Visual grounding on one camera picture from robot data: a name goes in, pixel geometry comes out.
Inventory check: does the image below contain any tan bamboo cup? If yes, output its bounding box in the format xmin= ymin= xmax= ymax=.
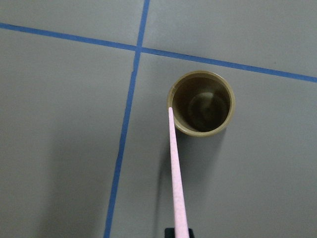
xmin=167 ymin=70 xmax=236 ymax=137

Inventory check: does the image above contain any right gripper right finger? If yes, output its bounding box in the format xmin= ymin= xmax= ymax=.
xmin=188 ymin=228 xmax=194 ymax=238

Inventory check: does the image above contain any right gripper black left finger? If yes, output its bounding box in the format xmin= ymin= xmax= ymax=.
xmin=164 ymin=228 xmax=175 ymax=238

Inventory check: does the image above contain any pink chopstick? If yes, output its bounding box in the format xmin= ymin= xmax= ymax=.
xmin=168 ymin=107 xmax=190 ymax=238

